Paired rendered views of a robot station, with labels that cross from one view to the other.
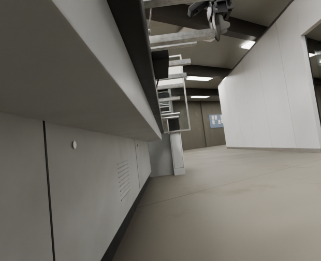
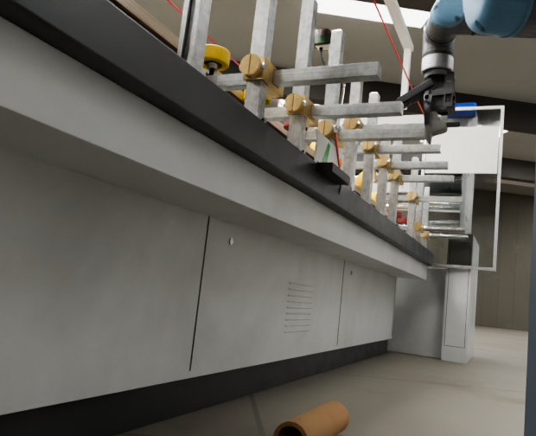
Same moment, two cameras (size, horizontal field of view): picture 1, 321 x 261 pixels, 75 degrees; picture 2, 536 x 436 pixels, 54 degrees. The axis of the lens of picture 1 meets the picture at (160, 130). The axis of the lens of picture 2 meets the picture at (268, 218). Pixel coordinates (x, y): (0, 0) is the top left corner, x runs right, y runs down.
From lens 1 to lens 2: 0.91 m
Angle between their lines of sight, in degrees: 24
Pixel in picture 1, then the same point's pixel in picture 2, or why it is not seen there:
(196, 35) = (399, 134)
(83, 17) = (223, 187)
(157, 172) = (406, 345)
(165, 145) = (435, 292)
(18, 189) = (185, 259)
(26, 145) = (194, 232)
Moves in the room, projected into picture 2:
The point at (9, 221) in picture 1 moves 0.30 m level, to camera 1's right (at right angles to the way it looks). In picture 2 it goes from (176, 276) to (292, 289)
